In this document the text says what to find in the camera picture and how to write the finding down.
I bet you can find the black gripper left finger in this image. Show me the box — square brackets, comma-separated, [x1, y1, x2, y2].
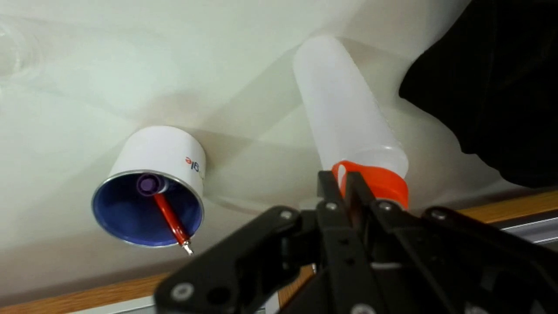
[154, 173, 387, 314]

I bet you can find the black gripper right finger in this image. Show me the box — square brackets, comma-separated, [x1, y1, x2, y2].
[346, 173, 558, 314]

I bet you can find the orange bottle cap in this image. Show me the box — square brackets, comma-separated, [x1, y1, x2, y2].
[332, 161, 410, 208]

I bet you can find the translucent white squeeze bottle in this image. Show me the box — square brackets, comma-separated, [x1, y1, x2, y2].
[293, 36, 410, 177]

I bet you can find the red pen in cup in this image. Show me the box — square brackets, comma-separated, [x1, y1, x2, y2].
[154, 194, 194, 255]

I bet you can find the white cup blue interior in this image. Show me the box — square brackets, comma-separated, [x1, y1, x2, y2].
[91, 126, 206, 248]

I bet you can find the black cloth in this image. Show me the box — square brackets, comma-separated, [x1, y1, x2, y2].
[400, 0, 558, 189]

